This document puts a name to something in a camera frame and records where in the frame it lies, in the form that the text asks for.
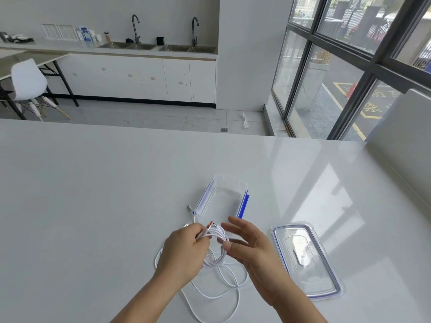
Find person's left hand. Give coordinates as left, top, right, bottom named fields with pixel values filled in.
left=153, top=223, right=211, bottom=295

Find person's right hand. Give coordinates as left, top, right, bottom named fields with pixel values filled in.
left=220, top=216, right=297, bottom=306

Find clear container with blue clips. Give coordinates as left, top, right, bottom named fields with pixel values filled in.
left=194, top=174, right=251, bottom=223

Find clear container lid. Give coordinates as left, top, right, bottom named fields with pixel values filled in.
left=270, top=221, right=343, bottom=301

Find white kitchen cabinet counter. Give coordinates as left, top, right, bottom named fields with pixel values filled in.
left=0, top=40, right=218, bottom=108

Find steel sink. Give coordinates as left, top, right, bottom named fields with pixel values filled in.
left=98, top=42, right=159, bottom=51
left=158, top=44, right=217, bottom=53

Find white plastic chair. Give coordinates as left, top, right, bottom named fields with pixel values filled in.
left=10, top=58, right=72, bottom=122

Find beige table black legs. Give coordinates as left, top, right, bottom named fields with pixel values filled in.
left=0, top=52, right=80, bottom=121

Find white slatted rack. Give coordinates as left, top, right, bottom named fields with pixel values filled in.
left=41, top=23, right=80, bottom=40

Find black tray with items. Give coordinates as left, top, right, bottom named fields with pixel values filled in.
left=0, top=31, right=35, bottom=43

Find dark window frame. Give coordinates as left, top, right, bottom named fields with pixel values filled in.
left=271, top=0, right=431, bottom=142

